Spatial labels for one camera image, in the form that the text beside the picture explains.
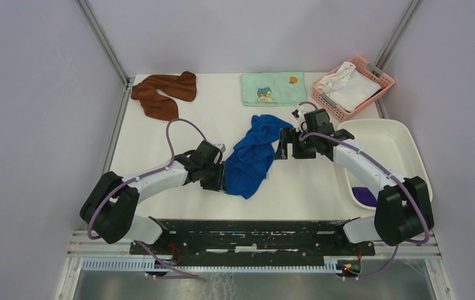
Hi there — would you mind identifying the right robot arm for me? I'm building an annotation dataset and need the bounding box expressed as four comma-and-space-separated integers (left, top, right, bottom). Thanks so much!
275, 104, 434, 255

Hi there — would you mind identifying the purple cable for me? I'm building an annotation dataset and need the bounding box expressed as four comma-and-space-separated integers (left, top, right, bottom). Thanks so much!
86, 118, 209, 280
297, 101, 431, 281

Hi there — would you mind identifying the white cloth in basket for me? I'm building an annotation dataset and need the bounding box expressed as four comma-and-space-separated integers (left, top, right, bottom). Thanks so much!
316, 61, 381, 113

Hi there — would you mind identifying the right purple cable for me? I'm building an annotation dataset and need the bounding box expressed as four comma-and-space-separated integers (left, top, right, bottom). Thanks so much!
297, 101, 431, 281

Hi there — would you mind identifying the blue towel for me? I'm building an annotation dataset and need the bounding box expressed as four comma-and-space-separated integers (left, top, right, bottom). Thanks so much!
225, 114, 293, 199

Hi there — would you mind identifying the aluminium frame rail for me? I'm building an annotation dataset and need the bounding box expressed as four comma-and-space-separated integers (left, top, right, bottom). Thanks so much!
67, 231, 442, 260

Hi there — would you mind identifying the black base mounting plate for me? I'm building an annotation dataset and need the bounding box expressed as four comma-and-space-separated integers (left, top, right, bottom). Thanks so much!
148, 219, 376, 267

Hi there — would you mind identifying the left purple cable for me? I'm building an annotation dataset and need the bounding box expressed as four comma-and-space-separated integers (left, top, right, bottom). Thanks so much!
86, 118, 209, 280

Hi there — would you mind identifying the purple towel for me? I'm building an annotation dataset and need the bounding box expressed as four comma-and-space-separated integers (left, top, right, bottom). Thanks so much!
352, 187, 378, 208

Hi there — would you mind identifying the white slotted cable duct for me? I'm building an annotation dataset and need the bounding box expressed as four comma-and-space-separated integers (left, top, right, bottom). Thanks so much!
81, 257, 342, 274

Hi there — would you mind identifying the mint green cartoon towel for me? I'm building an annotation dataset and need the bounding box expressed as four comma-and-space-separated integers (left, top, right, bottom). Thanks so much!
241, 72, 308, 107

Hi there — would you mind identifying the brown towel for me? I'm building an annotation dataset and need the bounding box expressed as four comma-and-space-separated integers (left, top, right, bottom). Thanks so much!
131, 71, 198, 121

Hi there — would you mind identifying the white plastic tub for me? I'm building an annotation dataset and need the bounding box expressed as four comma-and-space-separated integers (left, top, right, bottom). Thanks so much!
338, 119, 433, 201

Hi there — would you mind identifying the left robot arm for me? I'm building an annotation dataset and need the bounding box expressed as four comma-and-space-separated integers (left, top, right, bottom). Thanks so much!
79, 141, 225, 254

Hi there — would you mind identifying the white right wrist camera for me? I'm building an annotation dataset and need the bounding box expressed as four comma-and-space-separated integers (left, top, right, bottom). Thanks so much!
292, 104, 307, 121

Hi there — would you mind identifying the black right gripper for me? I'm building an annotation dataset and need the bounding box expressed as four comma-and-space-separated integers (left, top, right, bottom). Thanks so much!
274, 127, 318, 159

